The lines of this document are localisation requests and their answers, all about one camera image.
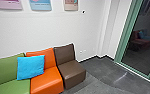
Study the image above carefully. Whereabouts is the brown sofa seat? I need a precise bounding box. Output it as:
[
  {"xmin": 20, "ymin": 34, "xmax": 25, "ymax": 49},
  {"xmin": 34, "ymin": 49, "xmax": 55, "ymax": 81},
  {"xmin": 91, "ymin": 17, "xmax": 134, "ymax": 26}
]
[{"xmin": 53, "ymin": 42, "xmax": 87, "ymax": 90}]

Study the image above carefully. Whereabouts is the orange sofa seat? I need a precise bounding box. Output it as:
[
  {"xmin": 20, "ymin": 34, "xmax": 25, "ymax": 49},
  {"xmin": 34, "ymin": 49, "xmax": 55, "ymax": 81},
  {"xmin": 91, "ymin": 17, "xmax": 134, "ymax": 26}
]
[{"xmin": 25, "ymin": 47, "xmax": 65, "ymax": 94}]

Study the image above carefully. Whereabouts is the blue square cushion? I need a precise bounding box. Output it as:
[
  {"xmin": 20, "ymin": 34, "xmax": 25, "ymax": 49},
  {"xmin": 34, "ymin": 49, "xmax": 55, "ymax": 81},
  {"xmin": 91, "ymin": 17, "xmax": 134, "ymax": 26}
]
[{"xmin": 16, "ymin": 54, "xmax": 46, "ymax": 81}]

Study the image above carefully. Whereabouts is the green framed glass partition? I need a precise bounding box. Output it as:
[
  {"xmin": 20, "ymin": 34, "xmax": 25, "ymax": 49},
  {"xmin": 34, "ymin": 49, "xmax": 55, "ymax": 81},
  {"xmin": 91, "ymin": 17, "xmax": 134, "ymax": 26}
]
[{"xmin": 113, "ymin": 0, "xmax": 150, "ymax": 84}]

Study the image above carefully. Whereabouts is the red sofa behind glass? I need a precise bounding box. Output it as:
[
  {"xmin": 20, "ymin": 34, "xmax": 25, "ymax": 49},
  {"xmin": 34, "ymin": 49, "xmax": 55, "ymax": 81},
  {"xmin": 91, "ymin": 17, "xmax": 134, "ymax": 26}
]
[{"xmin": 130, "ymin": 29, "xmax": 150, "ymax": 51}]

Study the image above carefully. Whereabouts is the green sofa seat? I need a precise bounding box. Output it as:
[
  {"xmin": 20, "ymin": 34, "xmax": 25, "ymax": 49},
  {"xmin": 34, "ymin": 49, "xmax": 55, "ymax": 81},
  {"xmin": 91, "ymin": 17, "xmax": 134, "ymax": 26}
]
[{"xmin": 0, "ymin": 52, "xmax": 32, "ymax": 94}]

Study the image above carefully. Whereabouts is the white double wall socket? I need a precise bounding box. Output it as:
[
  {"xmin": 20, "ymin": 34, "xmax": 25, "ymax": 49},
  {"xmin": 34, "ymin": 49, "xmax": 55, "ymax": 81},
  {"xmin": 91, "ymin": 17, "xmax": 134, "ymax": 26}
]
[{"xmin": 78, "ymin": 49, "xmax": 87, "ymax": 54}]

